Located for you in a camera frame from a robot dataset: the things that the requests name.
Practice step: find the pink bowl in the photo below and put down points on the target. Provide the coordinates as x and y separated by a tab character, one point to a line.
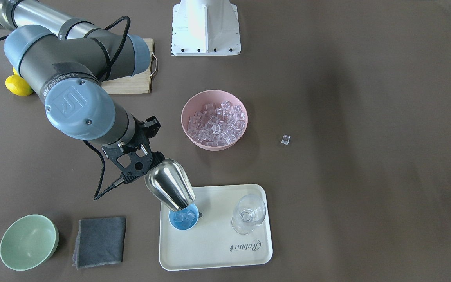
208	96

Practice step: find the cream serving tray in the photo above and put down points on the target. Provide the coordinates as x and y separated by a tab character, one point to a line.
212	242

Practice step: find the green bowl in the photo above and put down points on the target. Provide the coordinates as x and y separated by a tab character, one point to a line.
28	242

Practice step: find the yellow lemon lower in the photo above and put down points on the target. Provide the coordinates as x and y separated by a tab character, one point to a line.
18	86

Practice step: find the stray ice cube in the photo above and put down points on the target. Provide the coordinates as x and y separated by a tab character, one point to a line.
285	140

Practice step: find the clear wine glass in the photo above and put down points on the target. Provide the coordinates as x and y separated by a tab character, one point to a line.
248	214

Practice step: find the grey folded cloth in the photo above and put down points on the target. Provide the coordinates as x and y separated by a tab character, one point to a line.
99	242

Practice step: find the steel ice scoop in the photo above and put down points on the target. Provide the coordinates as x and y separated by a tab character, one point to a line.
169	183

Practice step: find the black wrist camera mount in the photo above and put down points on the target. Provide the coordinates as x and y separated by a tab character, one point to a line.
133	163

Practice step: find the clear ice cubes pile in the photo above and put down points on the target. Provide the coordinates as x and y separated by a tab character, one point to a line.
217	124

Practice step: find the light blue cup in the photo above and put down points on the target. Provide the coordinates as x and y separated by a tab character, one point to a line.
184	219

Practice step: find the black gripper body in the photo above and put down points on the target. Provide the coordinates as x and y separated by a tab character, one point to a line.
144	137

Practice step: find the bamboo cutting board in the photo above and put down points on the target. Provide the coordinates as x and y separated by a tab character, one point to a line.
137	84

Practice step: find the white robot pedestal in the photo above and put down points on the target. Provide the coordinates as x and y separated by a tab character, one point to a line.
205	28

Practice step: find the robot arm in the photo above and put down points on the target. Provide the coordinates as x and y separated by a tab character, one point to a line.
65	60

